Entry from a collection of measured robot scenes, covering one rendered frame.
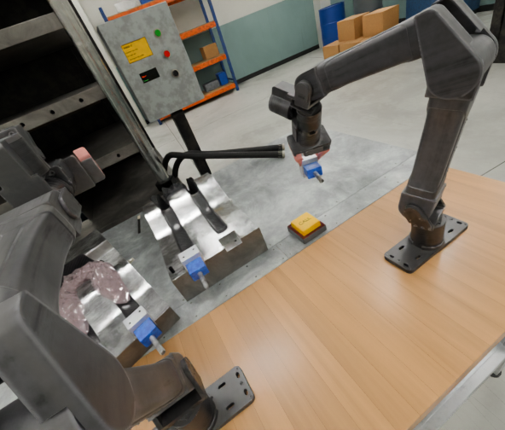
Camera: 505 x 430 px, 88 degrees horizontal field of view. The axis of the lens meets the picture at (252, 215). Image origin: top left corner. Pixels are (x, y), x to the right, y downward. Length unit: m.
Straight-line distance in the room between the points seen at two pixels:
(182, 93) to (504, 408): 1.80
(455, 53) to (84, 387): 0.53
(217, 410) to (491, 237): 0.67
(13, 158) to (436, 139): 0.63
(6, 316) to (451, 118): 0.56
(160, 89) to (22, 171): 1.03
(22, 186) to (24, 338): 0.28
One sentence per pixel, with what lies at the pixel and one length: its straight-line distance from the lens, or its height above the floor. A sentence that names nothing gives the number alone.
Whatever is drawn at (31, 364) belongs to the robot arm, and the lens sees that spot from 0.22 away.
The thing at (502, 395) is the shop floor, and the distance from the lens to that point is 1.48.
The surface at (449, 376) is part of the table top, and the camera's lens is 0.58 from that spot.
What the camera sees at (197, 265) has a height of 0.90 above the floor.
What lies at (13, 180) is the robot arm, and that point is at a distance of 0.46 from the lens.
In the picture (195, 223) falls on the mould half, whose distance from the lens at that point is 0.84.
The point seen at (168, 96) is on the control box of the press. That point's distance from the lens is 1.42.
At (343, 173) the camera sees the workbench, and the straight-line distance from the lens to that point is 0.99.
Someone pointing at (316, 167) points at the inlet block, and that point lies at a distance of 0.76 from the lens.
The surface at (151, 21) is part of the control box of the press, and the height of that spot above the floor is 1.42.
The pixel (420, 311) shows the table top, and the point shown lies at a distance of 0.63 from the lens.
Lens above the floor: 1.33
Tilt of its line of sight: 36 degrees down
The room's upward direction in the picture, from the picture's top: 22 degrees counter-clockwise
